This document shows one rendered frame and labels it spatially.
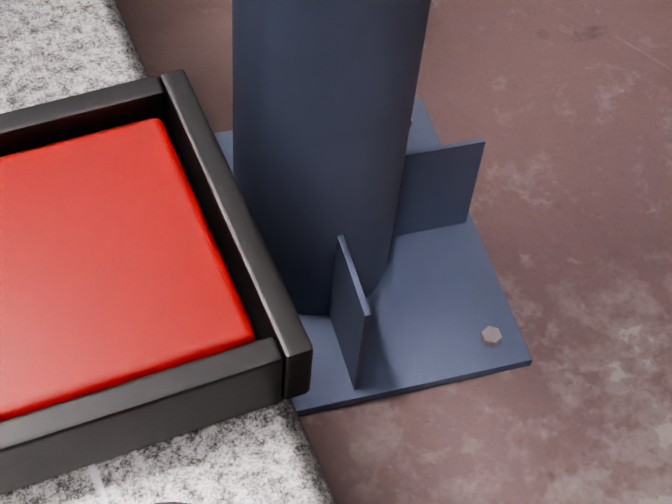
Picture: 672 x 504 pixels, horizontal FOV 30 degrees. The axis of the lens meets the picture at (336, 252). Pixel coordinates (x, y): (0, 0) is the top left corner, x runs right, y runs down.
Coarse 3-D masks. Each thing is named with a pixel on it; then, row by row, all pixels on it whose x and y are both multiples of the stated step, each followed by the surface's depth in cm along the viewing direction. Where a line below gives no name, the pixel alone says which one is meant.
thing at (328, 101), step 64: (256, 0) 100; (320, 0) 97; (384, 0) 98; (256, 64) 106; (320, 64) 102; (384, 64) 104; (256, 128) 113; (320, 128) 109; (384, 128) 112; (256, 192) 120; (320, 192) 116; (384, 192) 120; (448, 192) 136; (320, 256) 124; (384, 256) 132; (448, 256) 139; (320, 320) 133; (384, 320) 133; (448, 320) 134; (512, 320) 134; (320, 384) 128; (384, 384) 129
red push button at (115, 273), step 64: (128, 128) 26; (0, 192) 25; (64, 192) 25; (128, 192) 25; (192, 192) 26; (0, 256) 24; (64, 256) 24; (128, 256) 24; (192, 256) 24; (0, 320) 23; (64, 320) 23; (128, 320) 24; (192, 320) 24; (0, 384) 23; (64, 384) 23
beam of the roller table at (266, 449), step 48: (0, 0) 30; (48, 0) 30; (96, 0) 30; (0, 48) 29; (48, 48) 29; (96, 48) 30; (0, 96) 28; (48, 96) 29; (192, 432) 24; (240, 432) 24; (288, 432) 24; (48, 480) 23; (96, 480) 23; (144, 480) 23; (192, 480) 23; (240, 480) 23; (288, 480) 23
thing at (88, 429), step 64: (0, 128) 26; (64, 128) 26; (192, 128) 26; (256, 256) 24; (256, 320) 24; (128, 384) 22; (192, 384) 23; (256, 384) 23; (0, 448) 22; (64, 448) 22; (128, 448) 23
